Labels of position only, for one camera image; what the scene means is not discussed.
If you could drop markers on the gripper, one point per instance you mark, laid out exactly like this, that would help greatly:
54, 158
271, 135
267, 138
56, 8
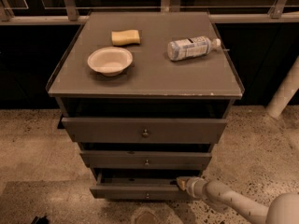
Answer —
193, 185

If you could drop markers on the grey drawer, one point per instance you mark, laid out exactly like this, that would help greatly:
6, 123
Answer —
148, 185
131, 130
146, 160

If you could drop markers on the grey drawer cabinet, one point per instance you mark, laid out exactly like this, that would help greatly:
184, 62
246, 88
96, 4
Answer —
152, 87

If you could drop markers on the clear plastic water bottle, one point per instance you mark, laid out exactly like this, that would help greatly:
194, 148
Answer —
191, 47

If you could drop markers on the white paper bowl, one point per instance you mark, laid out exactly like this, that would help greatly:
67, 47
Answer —
110, 61

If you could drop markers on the black object on floor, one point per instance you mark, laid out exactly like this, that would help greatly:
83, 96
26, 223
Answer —
40, 220

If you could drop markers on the white pole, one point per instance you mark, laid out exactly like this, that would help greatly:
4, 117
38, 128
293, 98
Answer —
286, 90

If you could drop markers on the yellow sponge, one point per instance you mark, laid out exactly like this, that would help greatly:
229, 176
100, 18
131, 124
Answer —
126, 37

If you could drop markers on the metal window railing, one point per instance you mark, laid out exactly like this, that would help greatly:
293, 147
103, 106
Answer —
279, 12

